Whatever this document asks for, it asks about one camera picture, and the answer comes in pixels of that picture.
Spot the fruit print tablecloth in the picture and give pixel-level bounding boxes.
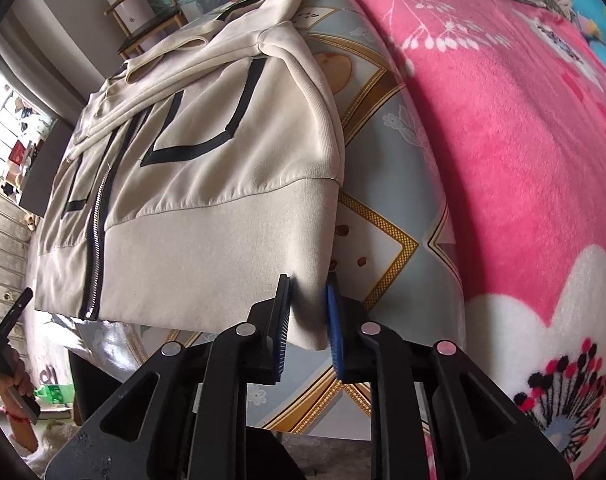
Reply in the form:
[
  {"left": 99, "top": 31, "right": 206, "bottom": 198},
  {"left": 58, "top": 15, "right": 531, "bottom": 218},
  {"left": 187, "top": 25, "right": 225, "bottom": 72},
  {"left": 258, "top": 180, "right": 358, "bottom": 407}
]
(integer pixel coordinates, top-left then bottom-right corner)
[{"left": 68, "top": 0, "right": 471, "bottom": 436}]

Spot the pink floral blanket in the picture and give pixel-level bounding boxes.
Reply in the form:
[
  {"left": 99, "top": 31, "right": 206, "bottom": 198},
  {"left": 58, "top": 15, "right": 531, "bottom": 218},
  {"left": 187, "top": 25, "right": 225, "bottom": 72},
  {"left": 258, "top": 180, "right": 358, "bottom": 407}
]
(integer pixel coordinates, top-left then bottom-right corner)
[{"left": 328, "top": 0, "right": 606, "bottom": 480}]

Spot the grey curtain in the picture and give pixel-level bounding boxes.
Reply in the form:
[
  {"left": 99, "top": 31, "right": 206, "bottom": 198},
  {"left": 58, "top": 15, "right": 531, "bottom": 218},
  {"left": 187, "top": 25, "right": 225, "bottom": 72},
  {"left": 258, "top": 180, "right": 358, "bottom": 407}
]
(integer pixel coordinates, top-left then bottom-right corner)
[{"left": 0, "top": 0, "right": 88, "bottom": 126}]

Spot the green plastic bottle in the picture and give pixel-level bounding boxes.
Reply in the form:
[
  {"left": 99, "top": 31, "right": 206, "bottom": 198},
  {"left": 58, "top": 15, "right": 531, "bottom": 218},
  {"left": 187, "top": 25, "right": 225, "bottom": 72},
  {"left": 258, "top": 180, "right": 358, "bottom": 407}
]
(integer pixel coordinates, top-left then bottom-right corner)
[{"left": 35, "top": 384, "right": 76, "bottom": 406}]

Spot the white box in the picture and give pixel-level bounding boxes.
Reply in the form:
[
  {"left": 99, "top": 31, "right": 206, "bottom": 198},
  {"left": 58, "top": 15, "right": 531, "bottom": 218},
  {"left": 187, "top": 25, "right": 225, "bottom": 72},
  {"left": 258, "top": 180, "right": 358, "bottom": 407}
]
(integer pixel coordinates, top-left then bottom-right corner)
[{"left": 107, "top": 0, "right": 148, "bottom": 28}]

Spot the metal window railing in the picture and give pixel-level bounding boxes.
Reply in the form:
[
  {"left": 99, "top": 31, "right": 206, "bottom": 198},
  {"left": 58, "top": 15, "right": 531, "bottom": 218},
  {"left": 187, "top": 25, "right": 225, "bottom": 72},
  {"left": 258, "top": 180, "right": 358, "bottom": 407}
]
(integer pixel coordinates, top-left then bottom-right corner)
[{"left": 0, "top": 85, "right": 58, "bottom": 321}]

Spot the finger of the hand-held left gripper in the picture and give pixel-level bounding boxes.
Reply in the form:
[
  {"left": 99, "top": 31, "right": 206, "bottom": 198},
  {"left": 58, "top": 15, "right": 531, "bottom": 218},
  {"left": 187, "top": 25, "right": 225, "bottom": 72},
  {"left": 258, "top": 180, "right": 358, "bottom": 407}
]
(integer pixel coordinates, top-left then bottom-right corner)
[{"left": 0, "top": 287, "right": 34, "bottom": 348}]

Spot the wooden chair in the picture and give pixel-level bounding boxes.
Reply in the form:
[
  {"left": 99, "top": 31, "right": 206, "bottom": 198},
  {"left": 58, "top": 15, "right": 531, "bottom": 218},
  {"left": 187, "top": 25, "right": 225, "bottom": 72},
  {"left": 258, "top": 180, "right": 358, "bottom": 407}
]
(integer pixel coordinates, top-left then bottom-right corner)
[{"left": 103, "top": 0, "right": 188, "bottom": 58}]

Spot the person's left hand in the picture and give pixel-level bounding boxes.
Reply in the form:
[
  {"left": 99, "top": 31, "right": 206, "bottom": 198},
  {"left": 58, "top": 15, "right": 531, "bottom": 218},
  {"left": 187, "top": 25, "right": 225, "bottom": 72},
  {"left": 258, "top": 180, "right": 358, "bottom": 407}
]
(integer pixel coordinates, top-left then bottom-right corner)
[{"left": 0, "top": 349, "right": 36, "bottom": 398}]

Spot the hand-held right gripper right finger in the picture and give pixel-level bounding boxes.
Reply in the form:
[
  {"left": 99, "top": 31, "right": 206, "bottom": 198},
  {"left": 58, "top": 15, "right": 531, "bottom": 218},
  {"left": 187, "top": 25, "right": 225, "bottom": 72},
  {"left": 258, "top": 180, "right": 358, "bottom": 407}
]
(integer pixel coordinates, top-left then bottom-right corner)
[{"left": 325, "top": 271, "right": 574, "bottom": 480}]

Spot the cream zip jacket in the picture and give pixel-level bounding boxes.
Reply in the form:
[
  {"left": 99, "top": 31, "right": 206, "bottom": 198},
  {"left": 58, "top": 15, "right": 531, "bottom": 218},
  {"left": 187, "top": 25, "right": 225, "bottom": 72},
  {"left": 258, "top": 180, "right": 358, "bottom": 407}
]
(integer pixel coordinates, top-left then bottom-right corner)
[{"left": 33, "top": 0, "right": 346, "bottom": 353}]

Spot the dark cabinet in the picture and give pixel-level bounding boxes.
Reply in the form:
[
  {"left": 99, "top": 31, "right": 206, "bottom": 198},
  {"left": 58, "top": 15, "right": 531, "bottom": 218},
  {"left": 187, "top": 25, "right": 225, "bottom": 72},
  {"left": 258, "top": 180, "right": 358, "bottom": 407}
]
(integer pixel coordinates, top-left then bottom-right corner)
[{"left": 20, "top": 117, "right": 74, "bottom": 218}]

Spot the person's left forearm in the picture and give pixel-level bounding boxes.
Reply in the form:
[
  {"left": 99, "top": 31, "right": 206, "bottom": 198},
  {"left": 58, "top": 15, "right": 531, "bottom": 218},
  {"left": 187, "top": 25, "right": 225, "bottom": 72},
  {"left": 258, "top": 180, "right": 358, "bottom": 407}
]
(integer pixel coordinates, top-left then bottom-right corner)
[{"left": 3, "top": 395, "right": 41, "bottom": 453}]

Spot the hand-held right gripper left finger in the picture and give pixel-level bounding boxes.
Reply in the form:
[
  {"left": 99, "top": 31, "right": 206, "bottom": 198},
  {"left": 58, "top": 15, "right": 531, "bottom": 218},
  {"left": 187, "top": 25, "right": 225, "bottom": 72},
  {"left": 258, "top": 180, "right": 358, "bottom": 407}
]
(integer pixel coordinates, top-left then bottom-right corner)
[{"left": 45, "top": 274, "right": 294, "bottom": 480}]

